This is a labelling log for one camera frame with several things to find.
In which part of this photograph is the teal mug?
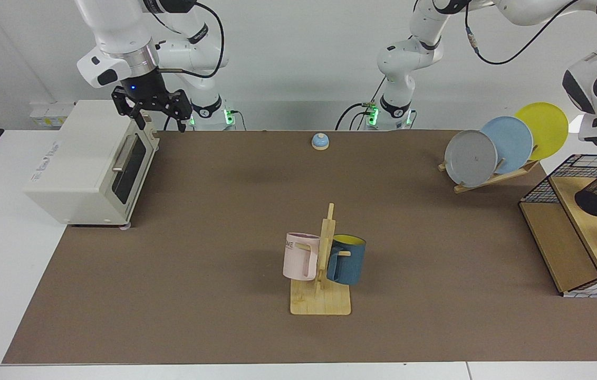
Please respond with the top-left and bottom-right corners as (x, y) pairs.
(326, 234), (367, 286)

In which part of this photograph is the pink mug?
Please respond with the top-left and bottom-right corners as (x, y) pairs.
(283, 232), (321, 281)

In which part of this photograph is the brown table cloth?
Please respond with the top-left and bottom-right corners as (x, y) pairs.
(2, 130), (597, 365)

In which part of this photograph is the wire basket with wooden floor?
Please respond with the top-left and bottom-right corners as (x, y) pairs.
(519, 154), (597, 295)

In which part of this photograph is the grey plate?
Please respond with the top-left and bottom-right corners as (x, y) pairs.
(444, 130), (498, 188)

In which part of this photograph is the wooden cup stand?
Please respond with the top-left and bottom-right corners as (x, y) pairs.
(290, 203), (352, 316)

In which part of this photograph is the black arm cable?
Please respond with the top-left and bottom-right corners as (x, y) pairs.
(143, 0), (225, 80)
(465, 0), (580, 65)

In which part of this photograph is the black base cable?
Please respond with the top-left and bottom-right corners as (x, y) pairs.
(335, 102), (378, 131)
(163, 102), (194, 131)

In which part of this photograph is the pale toaster oven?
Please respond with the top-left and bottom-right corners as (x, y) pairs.
(24, 100), (160, 229)

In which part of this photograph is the wooden plate rack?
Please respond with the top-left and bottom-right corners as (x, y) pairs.
(438, 158), (540, 194)

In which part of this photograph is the yellow plate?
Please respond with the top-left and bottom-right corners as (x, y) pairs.
(514, 102), (569, 162)

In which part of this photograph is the light blue plate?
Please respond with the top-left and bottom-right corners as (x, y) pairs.
(480, 116), (534, 175)

